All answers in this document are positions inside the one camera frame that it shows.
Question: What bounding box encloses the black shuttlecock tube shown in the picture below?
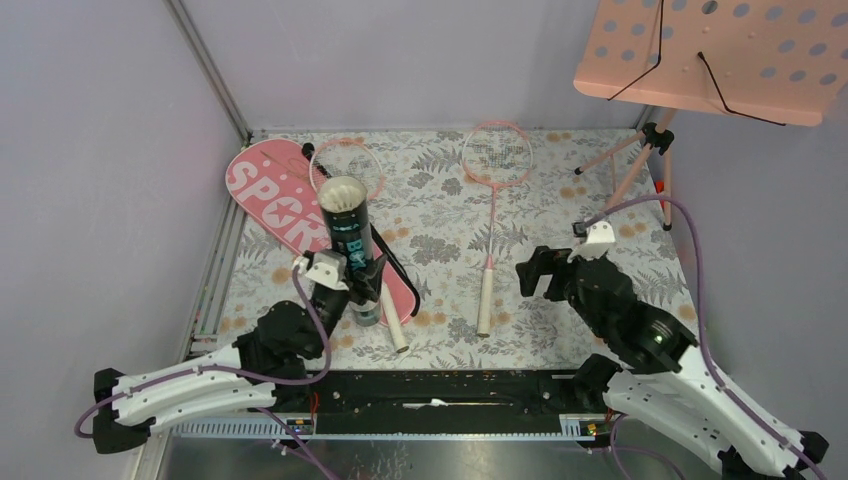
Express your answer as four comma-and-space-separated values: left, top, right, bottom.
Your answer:
317, 176, 381, 327

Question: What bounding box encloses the pink sport racket bag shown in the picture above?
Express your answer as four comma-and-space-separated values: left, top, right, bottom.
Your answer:
225, 137, 421, 326

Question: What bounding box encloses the pink badminton racket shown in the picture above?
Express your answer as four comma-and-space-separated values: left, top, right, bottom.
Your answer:
308, 139, 408, 354
461, 121, 534, 338

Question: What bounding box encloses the white shuttlecock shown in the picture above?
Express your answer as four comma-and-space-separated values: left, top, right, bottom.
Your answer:
318, 184, 367, 214

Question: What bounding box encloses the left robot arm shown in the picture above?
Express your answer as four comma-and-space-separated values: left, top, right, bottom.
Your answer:
74, 249, 387, 454

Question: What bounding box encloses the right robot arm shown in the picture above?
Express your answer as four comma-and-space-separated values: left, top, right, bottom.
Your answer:
516, 246, 829, 479

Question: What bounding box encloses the floral patterned table mat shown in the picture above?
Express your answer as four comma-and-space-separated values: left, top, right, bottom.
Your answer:
216, 129, 697, 370

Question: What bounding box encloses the pink perforated music stand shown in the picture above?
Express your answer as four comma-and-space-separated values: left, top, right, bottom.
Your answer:
573, 0, 848, 232

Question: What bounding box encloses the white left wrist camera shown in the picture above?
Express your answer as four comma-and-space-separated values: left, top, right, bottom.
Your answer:
293, 249, 349, 291

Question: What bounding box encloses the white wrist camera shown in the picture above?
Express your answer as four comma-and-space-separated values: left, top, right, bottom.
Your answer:
293, 249, 349, 291
569, 221, 616, 262

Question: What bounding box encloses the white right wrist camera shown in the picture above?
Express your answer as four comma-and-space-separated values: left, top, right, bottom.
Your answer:
569, 221, 616, 262

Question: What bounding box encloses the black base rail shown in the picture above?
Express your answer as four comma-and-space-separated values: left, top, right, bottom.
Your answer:
173, 369, 615, 441

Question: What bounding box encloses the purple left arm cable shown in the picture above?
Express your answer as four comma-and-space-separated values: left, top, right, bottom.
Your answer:
74, 258, 342, 480

